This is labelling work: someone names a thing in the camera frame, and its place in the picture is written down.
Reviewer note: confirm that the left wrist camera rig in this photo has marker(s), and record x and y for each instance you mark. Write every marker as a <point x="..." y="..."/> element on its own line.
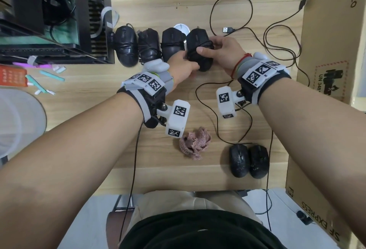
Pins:
<point x="177" y="120"/>

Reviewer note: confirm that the person's dark shirt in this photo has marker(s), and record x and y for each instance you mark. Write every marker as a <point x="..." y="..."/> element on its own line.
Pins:
<point x="200" y="231"/>

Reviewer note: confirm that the person's right forearm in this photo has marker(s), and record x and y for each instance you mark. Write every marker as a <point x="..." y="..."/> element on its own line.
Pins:
<point x="317" y="148"/>

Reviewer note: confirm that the grey right wrist sleeve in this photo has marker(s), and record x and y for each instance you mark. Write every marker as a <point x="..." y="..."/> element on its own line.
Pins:
<point x="246" y="67"/>

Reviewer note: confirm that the clear plastic basin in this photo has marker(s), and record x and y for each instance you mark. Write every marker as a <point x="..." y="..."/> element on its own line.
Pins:
<point x="17" y="123"/>

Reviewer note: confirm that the person's left forearm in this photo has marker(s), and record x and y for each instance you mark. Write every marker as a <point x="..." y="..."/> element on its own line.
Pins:
<point x="57" y="177"/>

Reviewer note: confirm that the white left wrist puck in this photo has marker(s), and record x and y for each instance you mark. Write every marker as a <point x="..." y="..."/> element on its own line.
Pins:
<point x="155" y="66"/>

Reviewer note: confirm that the plain orange small box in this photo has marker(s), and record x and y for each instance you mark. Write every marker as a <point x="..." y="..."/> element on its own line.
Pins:
<point x="13" y="76"/>

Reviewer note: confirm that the teal pen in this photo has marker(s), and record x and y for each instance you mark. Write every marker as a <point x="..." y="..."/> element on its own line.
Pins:
<point x="51" y="76"/>
<point x="34" y="82"/>

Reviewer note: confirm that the pink fluffy wiping cloth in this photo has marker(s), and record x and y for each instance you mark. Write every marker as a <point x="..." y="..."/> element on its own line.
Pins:
<point x="196" y="143"/>

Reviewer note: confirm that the grey left wrist sleeve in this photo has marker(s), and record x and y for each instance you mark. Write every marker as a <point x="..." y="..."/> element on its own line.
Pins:
<point x="168" y="81"/>

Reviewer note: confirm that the person's right hand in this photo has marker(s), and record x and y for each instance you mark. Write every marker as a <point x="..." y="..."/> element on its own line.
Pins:
<point x="228" y="54"/>

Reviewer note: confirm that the small white tube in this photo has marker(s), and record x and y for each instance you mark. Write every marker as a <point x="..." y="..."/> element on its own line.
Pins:
<point x="50" y="92"/>
<point x="60" y="69"/>

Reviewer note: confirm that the large white box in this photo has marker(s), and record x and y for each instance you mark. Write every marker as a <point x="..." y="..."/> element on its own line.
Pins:
<point x="361" y="77"/>

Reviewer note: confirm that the purple plastic strip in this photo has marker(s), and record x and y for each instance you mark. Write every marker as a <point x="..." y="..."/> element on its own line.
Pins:
<point x="20" y="64"/>

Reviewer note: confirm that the small black round object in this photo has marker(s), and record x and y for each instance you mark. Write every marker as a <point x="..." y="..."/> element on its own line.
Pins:
<point x="303" y="217"/>

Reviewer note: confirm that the small stamped cardboard box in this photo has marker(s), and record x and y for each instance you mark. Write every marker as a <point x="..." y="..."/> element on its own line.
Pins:
<point x="328" y="28"/>

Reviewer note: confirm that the black computer mouse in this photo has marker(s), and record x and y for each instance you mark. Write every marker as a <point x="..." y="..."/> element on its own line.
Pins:
<point x="198" y="36"/>
<point x="173" y="36"/>
<point x="148" y="40"/>
<point x="239" y="161"/>
<point x="258" y="162"/>
<point x="125" y="54"/>

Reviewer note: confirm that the black stacked tray rack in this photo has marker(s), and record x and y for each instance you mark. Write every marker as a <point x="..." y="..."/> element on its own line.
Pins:
<point x="25" y="0"/>

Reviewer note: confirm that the lettered brown cardboard box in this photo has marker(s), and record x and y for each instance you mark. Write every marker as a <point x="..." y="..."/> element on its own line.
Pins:
<point x="308" y="200"/>

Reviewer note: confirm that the grey wrist sleeve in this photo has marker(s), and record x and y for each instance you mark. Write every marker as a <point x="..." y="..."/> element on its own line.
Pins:
<point x="168" y="81"/>
<point x="246" y="67"/>

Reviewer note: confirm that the white wrist puck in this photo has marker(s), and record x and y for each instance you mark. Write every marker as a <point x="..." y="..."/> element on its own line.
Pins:
<point x="259" y="56"/>
<point x="155" y="66"/>

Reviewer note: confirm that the white right wrist puck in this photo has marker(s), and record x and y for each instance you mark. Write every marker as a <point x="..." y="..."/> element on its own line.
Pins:
<point x="259" y="56"/>

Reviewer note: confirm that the person's left hand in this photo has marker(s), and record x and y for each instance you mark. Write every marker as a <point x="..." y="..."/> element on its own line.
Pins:
<point x="180" y="68"/>

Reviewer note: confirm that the person's beige trousers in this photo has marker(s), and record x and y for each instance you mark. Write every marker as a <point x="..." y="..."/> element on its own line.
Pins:
<point x="171" y="200"/>

